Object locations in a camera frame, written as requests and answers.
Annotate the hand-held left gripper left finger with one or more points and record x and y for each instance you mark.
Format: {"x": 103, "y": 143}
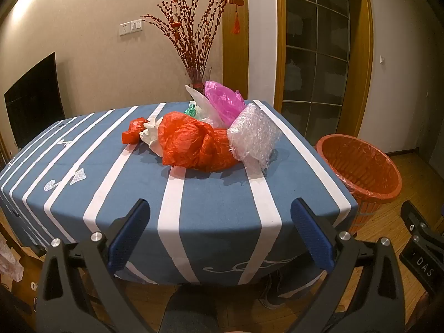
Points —
{"x": 130, "y": 236}

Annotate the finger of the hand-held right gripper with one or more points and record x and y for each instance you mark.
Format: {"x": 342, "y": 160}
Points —
{"x": 421, "y": 216}

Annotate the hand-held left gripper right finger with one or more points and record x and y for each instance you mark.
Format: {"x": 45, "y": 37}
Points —
{"x": 312, "y": 232}

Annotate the orange plastic waste basket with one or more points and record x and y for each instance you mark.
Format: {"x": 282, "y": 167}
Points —
{"x": 367, "y": 180}

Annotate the green plastic bag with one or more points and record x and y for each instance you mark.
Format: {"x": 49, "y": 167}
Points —
{"x": 190, "y": 111}

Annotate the large translucent plastic bag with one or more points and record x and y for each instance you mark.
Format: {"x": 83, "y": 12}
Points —
{"x": 205, "y": 110}

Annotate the pink plastic bag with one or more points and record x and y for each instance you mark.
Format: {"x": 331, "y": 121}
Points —
{"x": 223, "y": 102}

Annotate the clear bin liner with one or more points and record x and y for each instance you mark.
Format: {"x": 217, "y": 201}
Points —
{"x": 374, "y": 189}

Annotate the blue white striped tablecloth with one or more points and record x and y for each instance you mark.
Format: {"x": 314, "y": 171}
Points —
{"x": 208, "y": 208}

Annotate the grey chair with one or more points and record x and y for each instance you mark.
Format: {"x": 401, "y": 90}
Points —
{"x": 189, "y": 312}

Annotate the small red plastic bag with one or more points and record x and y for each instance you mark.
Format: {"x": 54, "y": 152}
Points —
{"x": 133, "y": 133}

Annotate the large red plastic bag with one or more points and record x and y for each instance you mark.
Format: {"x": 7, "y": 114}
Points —
{"x": 187, "y": 142}

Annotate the clear bubble wrap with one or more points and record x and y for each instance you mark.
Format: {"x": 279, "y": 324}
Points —
{"x": 253, "y": 135}

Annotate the white patterned plastic bag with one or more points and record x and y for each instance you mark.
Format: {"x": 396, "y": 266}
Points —
{"x": 10, "y": 260}

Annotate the black television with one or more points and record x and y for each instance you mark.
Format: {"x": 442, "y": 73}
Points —
{"x": 34, "y": 104}

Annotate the glass panel door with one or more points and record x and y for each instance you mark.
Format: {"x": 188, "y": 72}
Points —
{"x": 312, "y": 59}

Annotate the red berry branches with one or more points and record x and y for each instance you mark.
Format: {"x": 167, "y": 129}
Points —
{"x": 194, "y": 52}

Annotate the wooden door frame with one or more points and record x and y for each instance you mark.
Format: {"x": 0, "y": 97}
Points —
{"x": 364, "y": 59}

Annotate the wooden wall trim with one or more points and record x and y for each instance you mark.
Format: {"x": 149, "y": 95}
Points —
{"x": 236, "y": 62}

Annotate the white wall socket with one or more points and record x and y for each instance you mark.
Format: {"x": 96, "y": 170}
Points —
{"x": 124, "y": 29}

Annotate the white double wall switch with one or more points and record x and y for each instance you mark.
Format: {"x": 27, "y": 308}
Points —
{"x": 136, "y": 25}

